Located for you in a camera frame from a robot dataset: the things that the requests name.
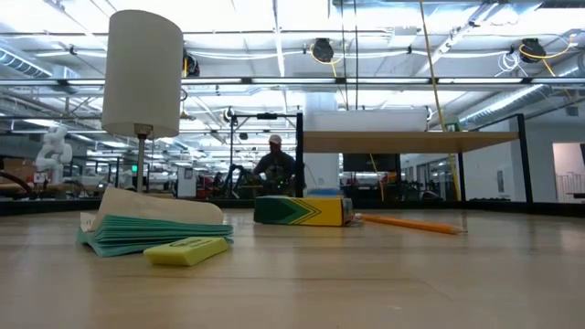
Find wooden raised shelf black legs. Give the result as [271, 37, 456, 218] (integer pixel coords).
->
[295, 112, 535, 206]

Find yellow hanging cable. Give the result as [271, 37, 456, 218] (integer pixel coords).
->
[418, 0, 463, 202]

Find teal note pad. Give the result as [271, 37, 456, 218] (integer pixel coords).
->
[76, 186, 235, 259]

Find black metal table frame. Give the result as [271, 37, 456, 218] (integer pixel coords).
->
[0, 196, 585, 217]

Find white shade table lamp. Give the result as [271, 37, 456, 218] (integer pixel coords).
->
[101, 9, 184, 196]

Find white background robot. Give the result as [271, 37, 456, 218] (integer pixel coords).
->
[35, 125, 74, 186]

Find black background rig frame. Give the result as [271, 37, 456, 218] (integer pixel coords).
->
[228, 111, 298, 198]

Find clear supply box purple lid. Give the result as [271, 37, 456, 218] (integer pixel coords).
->
[306, 108, 431, 133]

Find black curved hose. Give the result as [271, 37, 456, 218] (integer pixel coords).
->
[0, 169, 37, 201]

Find silver ventilation duct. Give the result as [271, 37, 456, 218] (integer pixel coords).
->
[459, 57, 585, 129]

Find black hanging cable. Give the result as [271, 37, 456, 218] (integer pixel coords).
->
[341, 0, 359, 111]

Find black ceiling cable reel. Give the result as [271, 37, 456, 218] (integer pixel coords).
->
[182, 48, 201, 78]
[310, 37, 337, 65]
[518, 38, 548, 64]

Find yellow eraser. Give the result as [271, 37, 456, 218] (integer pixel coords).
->
[143, 236, 230, 268]

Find orange pencil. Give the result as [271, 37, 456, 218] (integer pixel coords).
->
[354, 213, 468, 236]

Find green yellow crayon box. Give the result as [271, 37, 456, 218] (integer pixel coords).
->
[253, 196, 355, 228]

